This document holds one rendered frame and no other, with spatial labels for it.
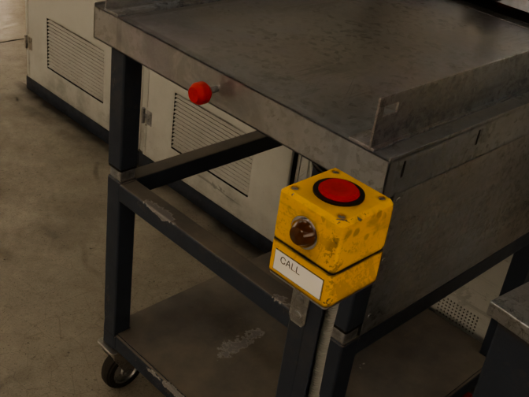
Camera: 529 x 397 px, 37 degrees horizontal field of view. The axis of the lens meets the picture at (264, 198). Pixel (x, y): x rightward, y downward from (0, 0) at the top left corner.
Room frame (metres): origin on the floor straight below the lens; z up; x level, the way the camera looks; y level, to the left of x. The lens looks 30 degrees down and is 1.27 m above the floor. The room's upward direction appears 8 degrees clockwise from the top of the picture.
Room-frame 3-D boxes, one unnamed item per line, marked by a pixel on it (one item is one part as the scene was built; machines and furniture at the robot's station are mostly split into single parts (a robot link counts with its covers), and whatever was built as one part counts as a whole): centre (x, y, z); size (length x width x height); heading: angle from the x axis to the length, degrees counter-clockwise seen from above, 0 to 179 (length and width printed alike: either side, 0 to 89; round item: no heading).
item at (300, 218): (0.62, -0.04, 0.87); 0.03 x 0.01 x 0.03; 48
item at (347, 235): (0.65, -0.07, 0.85); 0.08 x 0.08 x 0.10; 48
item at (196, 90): (1.03, 0.10, 0.82); 0.04 x 0.03 x 0.03; 138
